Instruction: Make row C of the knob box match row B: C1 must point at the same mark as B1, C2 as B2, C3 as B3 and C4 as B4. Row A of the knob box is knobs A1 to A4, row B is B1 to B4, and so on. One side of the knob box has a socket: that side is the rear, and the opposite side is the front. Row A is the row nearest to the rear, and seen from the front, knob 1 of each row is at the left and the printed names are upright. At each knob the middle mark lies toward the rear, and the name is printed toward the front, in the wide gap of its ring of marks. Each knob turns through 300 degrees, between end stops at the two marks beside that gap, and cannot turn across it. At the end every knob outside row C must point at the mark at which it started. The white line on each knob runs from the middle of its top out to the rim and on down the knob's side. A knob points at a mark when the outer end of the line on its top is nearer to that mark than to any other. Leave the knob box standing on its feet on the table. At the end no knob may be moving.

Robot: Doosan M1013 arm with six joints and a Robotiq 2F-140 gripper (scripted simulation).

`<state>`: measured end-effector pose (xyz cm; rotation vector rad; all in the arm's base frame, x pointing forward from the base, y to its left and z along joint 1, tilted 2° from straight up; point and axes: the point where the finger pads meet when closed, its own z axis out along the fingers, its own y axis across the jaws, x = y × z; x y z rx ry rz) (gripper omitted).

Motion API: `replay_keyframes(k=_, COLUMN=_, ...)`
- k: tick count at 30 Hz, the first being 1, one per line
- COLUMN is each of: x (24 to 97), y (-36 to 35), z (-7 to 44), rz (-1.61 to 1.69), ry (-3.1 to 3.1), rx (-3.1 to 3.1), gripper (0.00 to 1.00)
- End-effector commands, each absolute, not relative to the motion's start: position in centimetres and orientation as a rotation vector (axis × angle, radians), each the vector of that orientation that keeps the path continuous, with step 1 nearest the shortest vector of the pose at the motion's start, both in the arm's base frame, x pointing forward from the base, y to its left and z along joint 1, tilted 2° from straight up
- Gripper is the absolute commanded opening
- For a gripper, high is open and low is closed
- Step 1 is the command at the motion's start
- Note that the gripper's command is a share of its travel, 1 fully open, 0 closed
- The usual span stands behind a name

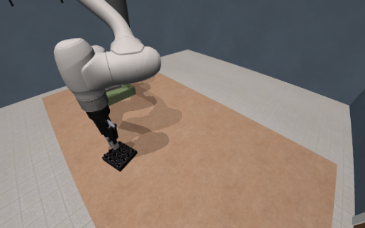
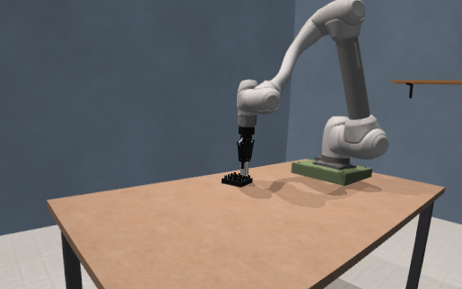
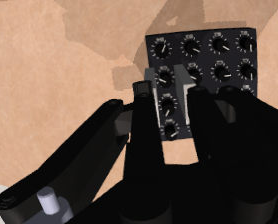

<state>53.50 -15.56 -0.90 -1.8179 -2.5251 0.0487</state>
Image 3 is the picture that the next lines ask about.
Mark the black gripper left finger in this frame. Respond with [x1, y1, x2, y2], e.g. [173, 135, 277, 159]
[0, 67, 173, 224]

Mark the black knob box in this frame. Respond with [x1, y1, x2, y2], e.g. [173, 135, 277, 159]
[145, 27, 258, 142]

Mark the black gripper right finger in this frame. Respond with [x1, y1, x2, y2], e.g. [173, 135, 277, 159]
[174, 64, 278, 224]

